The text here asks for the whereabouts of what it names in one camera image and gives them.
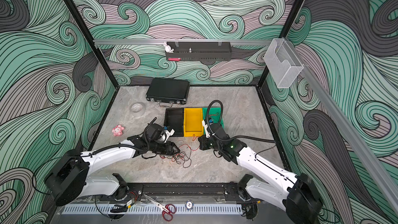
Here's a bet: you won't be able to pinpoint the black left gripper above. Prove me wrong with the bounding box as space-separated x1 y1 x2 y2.
150 140 181 156

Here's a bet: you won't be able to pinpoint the black cable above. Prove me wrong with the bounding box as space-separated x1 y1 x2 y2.
161 144 193 169

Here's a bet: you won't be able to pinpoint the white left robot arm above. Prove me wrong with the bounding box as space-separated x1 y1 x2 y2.
44 122 180 206

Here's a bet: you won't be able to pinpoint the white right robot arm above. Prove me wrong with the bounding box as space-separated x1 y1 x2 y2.
198 121 323 224

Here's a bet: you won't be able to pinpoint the green plastic bin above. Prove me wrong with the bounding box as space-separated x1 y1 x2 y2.
202 107 224 127

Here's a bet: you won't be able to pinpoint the yellow plastic bin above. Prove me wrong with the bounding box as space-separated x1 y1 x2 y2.
183 108 204 137

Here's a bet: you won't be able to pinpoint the black plastic bin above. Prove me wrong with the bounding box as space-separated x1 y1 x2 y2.
164 108 184 137

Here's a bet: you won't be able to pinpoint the round blue white button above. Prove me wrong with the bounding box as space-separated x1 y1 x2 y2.
185 200 193 210

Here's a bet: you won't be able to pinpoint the black aluminium carry case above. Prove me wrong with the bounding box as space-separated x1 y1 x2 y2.
146 78 190 105

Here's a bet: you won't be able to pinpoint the pink pig toy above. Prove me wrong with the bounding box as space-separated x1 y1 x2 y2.
112 124 125 136

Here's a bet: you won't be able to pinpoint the white rabbit figurine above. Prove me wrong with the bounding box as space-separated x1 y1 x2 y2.
163 42 174 53

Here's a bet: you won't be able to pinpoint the black right arm hose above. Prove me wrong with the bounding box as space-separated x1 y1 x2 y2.
205 100 277 145

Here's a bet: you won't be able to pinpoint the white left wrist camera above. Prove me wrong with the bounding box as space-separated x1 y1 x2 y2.
161 127 175 142

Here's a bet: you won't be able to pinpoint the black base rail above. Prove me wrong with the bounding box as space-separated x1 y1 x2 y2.
58 182 308 204

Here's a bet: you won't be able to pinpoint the red handled scissors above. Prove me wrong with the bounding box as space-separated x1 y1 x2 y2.
143 194 177 222

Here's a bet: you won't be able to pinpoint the black wall shelf tray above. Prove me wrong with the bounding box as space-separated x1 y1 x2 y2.
165 42 232 61

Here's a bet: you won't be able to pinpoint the clear acrylic wall holder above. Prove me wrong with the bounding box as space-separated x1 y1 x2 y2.
263 38 304 89

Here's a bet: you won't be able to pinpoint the white slotted cable duct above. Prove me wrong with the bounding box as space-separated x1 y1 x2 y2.
61 204 243 215

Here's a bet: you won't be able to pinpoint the aluminium wall rail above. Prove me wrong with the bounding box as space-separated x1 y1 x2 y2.
93 38 272 46

